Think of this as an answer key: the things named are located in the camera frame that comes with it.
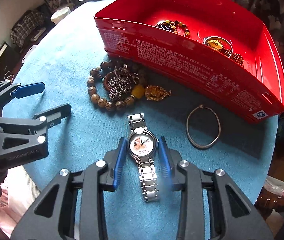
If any multicolour small bead bracelet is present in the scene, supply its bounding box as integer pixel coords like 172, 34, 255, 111
154, 19, 191, 37

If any brown wooden bead bracelet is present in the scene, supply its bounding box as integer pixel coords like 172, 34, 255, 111
86, 60, 148, 112

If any dark crystal bead cluster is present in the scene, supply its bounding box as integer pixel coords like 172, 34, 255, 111
107, 68, 139, 102

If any silver bangle bracelet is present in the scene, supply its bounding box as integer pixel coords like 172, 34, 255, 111
185, 104, 222, 150

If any copper brown bangle ring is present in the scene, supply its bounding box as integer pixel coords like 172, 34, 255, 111
103, 71, 117, 92

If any light blue table cloth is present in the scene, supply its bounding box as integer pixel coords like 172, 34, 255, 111
2, 0, 279, 240

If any silver wrist watch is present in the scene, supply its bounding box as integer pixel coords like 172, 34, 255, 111
127, 113, 159, 202

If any gold pendant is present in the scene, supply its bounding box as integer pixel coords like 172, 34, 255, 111
145, 85, 171, 101

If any white waste bin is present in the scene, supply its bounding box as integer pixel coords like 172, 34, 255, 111
50, 7, 71, 25

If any red metal tin box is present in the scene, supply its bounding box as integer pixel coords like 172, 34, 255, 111
94, 0, 284, 123

